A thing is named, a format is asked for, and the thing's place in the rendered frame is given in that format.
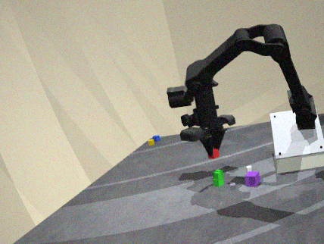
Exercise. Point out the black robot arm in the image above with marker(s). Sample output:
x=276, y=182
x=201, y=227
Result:
x=199, y=75

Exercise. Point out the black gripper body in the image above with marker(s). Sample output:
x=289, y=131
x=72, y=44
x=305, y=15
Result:
x=207, y=118

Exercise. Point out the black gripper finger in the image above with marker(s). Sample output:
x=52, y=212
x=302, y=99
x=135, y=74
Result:
x=208, y=144
x=217, y=137

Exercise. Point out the purple cube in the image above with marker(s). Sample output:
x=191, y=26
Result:
x=252, y=178

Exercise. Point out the small blue block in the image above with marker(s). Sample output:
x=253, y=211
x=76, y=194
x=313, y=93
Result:
x=156, y=138

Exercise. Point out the red block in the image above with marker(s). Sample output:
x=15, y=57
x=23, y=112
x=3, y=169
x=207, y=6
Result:
x=215, y=154

